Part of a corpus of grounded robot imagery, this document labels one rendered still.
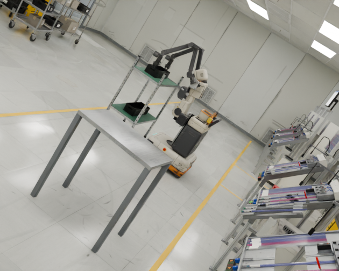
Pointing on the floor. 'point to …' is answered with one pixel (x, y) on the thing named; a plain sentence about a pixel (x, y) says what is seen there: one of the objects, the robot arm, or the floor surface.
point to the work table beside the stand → (161, 158)
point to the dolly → (12, 5)
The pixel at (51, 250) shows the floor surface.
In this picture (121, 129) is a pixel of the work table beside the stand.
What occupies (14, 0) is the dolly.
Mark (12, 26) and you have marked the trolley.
